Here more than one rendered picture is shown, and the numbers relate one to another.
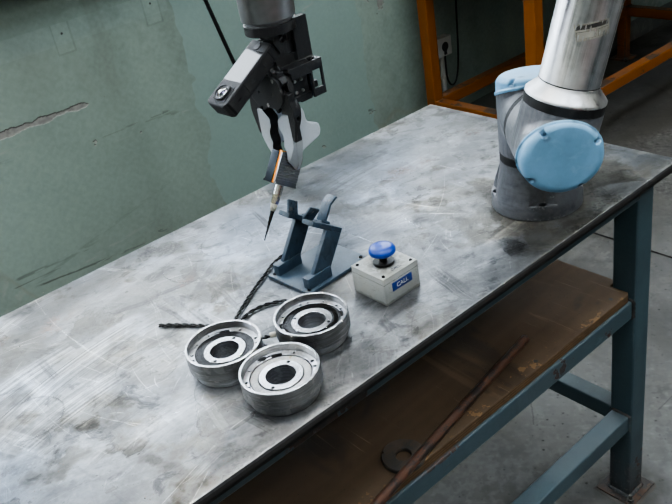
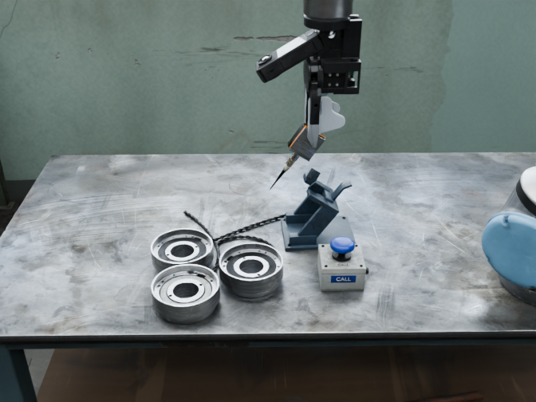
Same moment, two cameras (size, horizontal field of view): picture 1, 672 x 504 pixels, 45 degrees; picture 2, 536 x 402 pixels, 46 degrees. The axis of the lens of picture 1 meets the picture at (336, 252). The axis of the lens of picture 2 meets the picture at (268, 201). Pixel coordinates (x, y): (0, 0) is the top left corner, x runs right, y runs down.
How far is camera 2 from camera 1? 0.51 m
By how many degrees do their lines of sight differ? 30
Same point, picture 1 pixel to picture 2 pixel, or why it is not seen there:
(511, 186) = not seen: hidden behind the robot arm
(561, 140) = (520, 235)
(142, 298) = (200, 188)
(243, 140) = (470, 116)
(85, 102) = not seen: hidden behind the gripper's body
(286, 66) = (327, 59)
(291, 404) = (168, 314)
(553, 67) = not seen: outside the picture
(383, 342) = (283, 315)
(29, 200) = (283, 92)
